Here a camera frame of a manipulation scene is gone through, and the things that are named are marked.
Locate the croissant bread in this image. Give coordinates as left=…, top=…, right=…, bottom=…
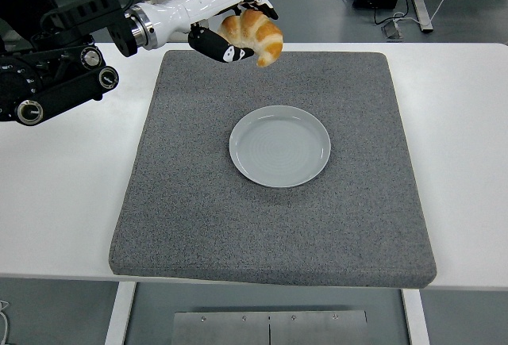
left=217, top=9, right=284, bottom=67

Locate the grey felt mat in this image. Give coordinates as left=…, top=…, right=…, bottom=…
left=108, top=49, right=438, bottom=289

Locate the thin white cord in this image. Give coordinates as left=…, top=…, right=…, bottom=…
left=0, top=299, right=11, bottom=341

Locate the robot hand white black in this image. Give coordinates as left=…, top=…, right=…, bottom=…
left=138, top=0, right=279, bottom=64

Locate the grey round plate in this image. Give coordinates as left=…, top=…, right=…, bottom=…
left=229, top=105, right=332, bottom=189

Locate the grey metal plate with screws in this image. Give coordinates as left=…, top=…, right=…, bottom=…
left=172, top=309, right=369, bottom=345

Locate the grey floor socket box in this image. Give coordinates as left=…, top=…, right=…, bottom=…
left=381, top=19, right=405, bottom=40

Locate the white table leg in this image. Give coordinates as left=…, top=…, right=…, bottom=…
left=103, top=281, right=138, bottom=345
left=400, top=288, right=432, bottom=345

